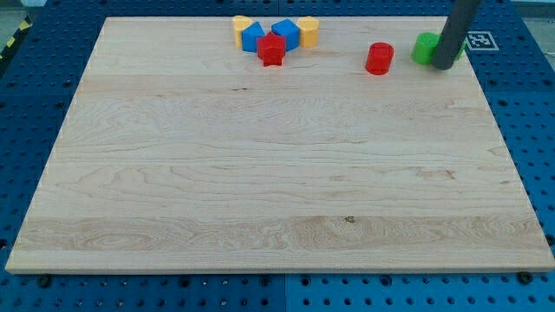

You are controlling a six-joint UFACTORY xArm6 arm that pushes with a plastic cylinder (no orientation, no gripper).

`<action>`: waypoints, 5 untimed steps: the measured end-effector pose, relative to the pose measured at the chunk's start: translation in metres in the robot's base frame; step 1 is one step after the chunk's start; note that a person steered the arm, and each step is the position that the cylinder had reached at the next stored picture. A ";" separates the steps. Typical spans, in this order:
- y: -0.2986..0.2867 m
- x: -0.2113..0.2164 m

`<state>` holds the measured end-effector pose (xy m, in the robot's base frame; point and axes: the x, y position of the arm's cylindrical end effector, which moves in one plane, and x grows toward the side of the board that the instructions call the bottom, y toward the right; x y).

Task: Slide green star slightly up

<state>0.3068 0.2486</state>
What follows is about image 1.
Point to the yellow block left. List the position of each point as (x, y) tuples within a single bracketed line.
[(239, 24)]

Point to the black bolt left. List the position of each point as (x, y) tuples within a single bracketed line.
[(43, 281)]

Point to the blue triangular block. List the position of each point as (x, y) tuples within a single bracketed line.
[(250, 36)]

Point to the white fiducial marker tag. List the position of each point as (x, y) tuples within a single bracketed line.
[(481, 41)]

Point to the black bolt right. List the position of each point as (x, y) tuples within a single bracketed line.
[(525, 277)]

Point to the red star block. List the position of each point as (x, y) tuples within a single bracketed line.
[(271, 49)]

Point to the wooden board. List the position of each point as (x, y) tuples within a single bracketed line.
[(181, 153)]

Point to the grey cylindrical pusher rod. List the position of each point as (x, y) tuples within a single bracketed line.
[(454, 33)]

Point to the black bolt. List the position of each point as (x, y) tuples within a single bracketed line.
[(43, 281), (525, 277)]

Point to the yellow hexagon block right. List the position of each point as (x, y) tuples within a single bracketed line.
[(309, 31)]

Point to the green star block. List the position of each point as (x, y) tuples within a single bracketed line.
[(461, 50)]

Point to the red cylinder block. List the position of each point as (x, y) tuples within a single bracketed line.
[(380, 57)]

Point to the green cylinder block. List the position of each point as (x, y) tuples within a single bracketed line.
[(424, 48)]

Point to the blue cube block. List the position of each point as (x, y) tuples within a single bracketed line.
[(289, 30)]

